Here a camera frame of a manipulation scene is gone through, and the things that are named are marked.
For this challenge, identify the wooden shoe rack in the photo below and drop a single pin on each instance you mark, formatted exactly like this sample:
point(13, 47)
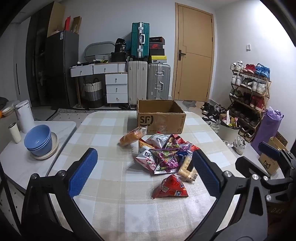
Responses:
point(267, 92)

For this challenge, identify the red black shoe box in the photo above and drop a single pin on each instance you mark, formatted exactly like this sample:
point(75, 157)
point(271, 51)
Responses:
point(156, 45)

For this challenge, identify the woven laundry basket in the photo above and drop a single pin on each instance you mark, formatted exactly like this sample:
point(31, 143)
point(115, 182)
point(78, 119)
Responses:
point(92, 95)

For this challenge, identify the purple gift bag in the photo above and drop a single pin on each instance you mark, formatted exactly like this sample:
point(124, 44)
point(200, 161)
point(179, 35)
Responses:
point(266, 129)

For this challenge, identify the brown paper bag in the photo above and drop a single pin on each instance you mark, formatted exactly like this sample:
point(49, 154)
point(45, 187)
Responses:
point(77, 24)

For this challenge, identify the orange snack packet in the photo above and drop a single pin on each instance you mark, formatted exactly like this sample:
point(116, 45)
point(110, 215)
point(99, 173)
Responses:
point(129, 139)

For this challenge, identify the white blue snack packet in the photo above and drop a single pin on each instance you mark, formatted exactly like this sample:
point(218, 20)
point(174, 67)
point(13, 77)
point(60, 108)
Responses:
point(145, 160)

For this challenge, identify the brown cardboard box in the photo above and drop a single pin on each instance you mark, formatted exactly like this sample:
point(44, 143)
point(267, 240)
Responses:
point(161, 120)

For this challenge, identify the grey doormat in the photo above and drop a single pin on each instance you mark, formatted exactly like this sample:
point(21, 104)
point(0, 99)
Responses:
point(189, 104)

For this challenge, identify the clear cracker packet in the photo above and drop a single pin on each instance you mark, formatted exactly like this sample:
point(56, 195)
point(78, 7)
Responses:
point(185, 171)

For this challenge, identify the grey oval tub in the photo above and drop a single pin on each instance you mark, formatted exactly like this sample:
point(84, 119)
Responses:
point(99, 48)

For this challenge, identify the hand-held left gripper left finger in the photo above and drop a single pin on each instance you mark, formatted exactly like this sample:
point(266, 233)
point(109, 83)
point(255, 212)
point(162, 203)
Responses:
point(83, 172)

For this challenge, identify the white drawer desk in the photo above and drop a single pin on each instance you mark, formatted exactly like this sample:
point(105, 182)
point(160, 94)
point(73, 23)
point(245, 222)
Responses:
point(115, 80)

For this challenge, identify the cream tumbler bottle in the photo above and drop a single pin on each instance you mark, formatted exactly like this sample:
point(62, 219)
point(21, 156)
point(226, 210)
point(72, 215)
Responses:
point(15, 133)

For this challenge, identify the purple candy packet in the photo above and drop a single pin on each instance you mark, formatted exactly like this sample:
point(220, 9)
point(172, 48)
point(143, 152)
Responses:
point(173, 144)
point(165, 161)

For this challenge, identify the red blue label snack packet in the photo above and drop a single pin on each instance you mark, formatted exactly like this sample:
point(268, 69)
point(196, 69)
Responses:
point(171, 188)

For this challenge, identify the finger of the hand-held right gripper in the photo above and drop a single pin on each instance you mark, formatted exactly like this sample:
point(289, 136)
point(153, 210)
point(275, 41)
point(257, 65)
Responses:
point(245, 165)
point(268, 149)

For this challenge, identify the white lidded canister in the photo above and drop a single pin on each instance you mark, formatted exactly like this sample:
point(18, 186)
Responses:
point(25, 115)

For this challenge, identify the checkered tablecloth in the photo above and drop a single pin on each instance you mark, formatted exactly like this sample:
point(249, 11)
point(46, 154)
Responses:
point(111, 208)

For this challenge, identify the dark tall cabinet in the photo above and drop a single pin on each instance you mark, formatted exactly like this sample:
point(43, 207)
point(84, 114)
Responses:
point(37, 58)

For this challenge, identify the flat cardboard sheet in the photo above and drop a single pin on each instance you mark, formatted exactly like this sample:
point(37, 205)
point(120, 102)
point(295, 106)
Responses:
point(55, 18)

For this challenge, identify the cream suitcase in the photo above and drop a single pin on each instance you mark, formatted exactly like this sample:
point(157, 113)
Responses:
point(137, 83)

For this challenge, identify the white bowl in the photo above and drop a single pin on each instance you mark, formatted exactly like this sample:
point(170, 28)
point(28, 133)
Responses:
point(10, 109)

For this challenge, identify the plain black shoe box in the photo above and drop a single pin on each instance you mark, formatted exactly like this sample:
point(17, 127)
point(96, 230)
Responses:
point(156, 52)

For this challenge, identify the cat print cardboard box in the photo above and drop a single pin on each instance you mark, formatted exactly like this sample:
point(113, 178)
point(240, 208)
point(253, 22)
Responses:
point(269, 165)

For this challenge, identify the dark grey refrigerator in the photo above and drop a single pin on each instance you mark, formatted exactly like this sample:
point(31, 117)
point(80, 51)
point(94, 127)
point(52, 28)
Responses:
point(60, 69)

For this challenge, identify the blue bowl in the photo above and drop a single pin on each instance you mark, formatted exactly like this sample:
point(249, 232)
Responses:
point(37, 136)
point(42, 151)

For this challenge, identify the wooden door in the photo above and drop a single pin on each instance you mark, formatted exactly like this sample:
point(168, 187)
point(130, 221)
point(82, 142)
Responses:
point(195, 58)

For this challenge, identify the white grey sneaker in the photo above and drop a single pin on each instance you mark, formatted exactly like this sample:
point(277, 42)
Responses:
point(214, 126)

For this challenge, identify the black white patterned rug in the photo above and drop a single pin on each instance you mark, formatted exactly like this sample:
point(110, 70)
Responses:
point(76, 112)

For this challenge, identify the silver suitcase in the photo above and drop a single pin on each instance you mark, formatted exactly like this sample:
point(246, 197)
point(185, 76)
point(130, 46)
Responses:
point(158, 81)

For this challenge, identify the teal suitcase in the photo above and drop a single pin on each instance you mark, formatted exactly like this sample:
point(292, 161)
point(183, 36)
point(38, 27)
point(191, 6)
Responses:
point(140, 39)

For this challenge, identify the pile of dark shoes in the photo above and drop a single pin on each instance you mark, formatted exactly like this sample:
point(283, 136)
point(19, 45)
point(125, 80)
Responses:
point(210, 109)

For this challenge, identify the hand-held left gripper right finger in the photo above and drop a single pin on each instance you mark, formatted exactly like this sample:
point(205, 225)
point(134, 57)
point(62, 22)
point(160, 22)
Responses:
point(205, 174)

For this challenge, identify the black printed bag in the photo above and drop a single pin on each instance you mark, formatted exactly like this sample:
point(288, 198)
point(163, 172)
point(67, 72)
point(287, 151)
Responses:
point(120, 45)

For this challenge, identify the white high-top sneaker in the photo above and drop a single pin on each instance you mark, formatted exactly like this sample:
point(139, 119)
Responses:
point(239, 144)

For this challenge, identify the rows of assorted shoes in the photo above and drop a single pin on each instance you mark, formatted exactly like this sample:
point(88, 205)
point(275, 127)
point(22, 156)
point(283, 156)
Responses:
point(256, 102)

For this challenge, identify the black storage box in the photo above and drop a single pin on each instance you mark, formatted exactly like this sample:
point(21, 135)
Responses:
point(119, 57)

